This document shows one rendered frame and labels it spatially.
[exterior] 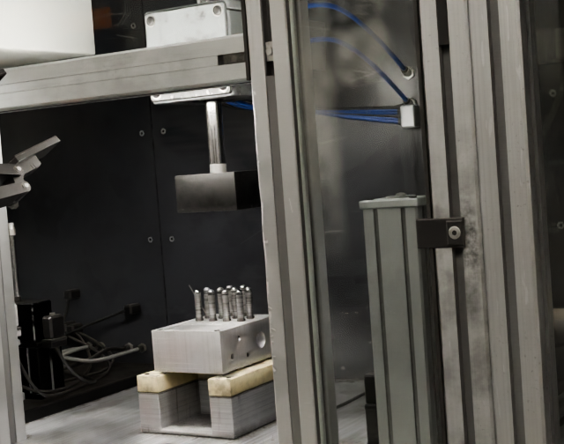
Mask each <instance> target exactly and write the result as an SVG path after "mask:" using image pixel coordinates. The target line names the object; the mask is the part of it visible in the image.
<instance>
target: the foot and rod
mask: <svg viewBox="0 0 564 444"><path fill-rule="evenodd" d="M204 104H205V116H206V128H207V139H208V151H209V162H210V173H209V174H188V175H177V176H175V187H176V199H177V210H178V213H186V212H204V211H237V210H244V209H250V208H257V207H262V205H261V198H260V190H259V180H258V170H248V171H235V172H227V171H226V151H225V139H224V128H223V116H222V104H221V100H205V101H204Z"/></svg>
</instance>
